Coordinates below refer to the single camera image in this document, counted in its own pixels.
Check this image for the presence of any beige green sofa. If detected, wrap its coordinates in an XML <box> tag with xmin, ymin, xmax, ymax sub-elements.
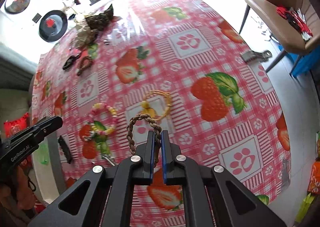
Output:
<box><xmin>1</xmin><ymin>44</ymin><xmax>37</xmax><ymax>127</ymax></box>

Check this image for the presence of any black round washer door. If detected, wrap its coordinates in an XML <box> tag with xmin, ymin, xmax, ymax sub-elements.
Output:
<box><xmin>39</xmin><ymin>10</ymin><xmax>68</xmax><ymax>42</ymax></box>

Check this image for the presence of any dark leopard scrunchie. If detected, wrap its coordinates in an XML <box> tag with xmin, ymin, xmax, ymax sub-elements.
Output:
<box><xmin>85</xmin><ymin>5</ymin><xmax>114</xmax><ymax>31</ymax></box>

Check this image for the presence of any white shallow cardboard box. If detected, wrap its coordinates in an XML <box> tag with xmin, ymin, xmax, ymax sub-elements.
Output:
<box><xmin>32</xmin><ymin>132</ymin><xmax>66</xmax><ymax>205</ymax></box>

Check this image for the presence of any black snap hair clip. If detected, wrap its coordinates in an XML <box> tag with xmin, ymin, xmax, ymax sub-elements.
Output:
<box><xmin>57</xmin><ymin>136</ymin><xmax>73</xmax><ymax>164</ymax></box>

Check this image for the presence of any yellow cord bracelet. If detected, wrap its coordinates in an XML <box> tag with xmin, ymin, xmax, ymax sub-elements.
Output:
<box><xmin>140</xmin><ymin>90</ymin><xmax>173</xmax><ymax>121</ymax></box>

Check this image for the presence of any blue storage box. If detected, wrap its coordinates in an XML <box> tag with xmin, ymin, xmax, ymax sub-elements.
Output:
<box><xmin>277</xmin><ymin>45</ymin><xmax>319</xmax><ymax>78</ymax></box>

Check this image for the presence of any round framed wall picture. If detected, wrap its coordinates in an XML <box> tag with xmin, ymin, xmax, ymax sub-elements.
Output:
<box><xmin>4</xmin><ymin>0</ymin><xmax>30</xmax><ymax>14</ymax></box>

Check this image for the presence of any pink yellow beaded bracelet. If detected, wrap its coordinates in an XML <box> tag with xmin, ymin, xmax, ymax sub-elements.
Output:
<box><xmin>83</xmin><ymin>103</ymin><xmax>118</xmax><ymax>142</ymax></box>

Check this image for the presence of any red embroidered cushion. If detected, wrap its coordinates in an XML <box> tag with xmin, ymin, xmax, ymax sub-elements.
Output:
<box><xmin>3</xmin><ymin>112</ymin><xmax>29</xmax><ymax>138</ymax></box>

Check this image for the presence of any red black cloth on chair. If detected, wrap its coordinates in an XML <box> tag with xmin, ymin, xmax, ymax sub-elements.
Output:
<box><xmin>277</xmin><ymin>6</ymin><xmax>313</xmax><ymax>42</ymax></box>

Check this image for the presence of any white polka dot scrunchie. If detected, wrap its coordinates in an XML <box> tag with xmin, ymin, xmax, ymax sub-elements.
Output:
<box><xmin>72</xmin><ymin>26</ymin><xmax>99</xmax><ymax>50</ymax></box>

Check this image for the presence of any brown braided bracelet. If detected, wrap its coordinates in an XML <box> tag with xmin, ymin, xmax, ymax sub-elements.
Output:
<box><xmin>126</xmin><ymin>113</ymin><xmax>163</xmax><ymax>168</ymax></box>

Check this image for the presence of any tan dining chair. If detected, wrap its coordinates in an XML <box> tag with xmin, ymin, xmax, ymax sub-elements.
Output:
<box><xmin>241</xmin><ymin>0</ymin><xmax>319</xmax><ymax>72</ymax></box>

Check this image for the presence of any strawberry plaid tablecloth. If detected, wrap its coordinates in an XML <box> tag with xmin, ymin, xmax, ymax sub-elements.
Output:
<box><xmin>30</xmin><ymin>0</ymin><xmax>290</xmax><ymax>226</ymax></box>

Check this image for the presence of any brown spiral hair tie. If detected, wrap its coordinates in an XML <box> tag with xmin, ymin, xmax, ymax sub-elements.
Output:
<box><xmin>76</xmin><ymin>56</ymin><xmax>94</xmax><ymax>77</ymax></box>

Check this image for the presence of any green translucent bangle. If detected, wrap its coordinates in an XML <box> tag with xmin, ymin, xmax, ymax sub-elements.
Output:
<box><xmin>34</xmin><ymin>142</ymin><xmax>50</xmax><ymax>165</ymax></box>

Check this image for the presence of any black beaded bracelet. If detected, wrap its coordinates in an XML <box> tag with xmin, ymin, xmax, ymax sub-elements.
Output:
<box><xmin>62</xmin><ymin>53</ymin><xmax>82</xmax><ymax>71</ymax></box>

